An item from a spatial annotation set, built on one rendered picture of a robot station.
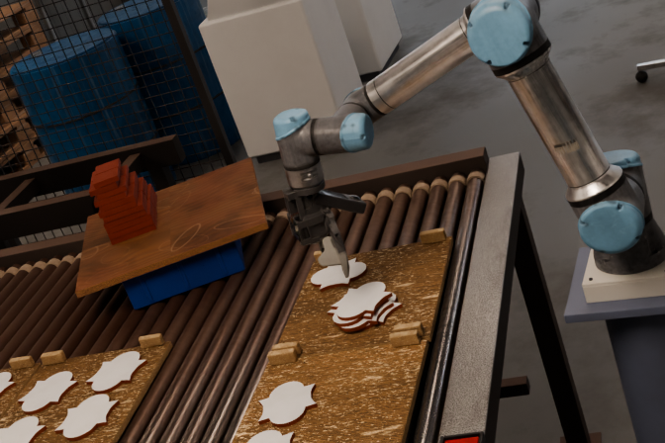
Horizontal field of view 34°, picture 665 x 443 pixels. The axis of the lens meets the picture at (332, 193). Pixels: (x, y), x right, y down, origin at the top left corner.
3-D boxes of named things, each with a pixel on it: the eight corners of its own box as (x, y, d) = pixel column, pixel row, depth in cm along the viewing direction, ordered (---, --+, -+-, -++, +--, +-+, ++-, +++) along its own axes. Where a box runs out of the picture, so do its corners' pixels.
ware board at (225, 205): (252, 162, 313) (250, 156, 312) (268, 227, 266) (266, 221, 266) (90, 221, 312) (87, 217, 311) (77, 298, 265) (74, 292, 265)
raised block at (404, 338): (422, 339, 215) (418, 327, 214) (421, 344, 213) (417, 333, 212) (393, 343, 217) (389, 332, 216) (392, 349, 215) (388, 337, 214)
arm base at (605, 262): (666, 233, 227) (657, 191, 223) (672, 266, 213) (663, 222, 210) (594, 246, 231) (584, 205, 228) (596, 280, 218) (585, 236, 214)
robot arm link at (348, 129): (373, 99, 217) (323, 106, 221) (359, 119, 207) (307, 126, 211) (382, 135, 220) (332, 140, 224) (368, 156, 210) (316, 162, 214)
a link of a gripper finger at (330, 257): (326, 286, 221) (309, 244, 223) (352, 275, 223) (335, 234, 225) (329, 282, 218) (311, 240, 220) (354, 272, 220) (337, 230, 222)
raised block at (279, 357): (299, 357, 224) (295, 346, 223) (297, 363, 222) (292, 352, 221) (272, 361, 226) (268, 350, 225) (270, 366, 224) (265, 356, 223)
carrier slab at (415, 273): (453, 241, 251) (452, 235, 251) (431, 342, 216) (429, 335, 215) (315, 267, 263) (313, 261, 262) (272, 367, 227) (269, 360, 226)
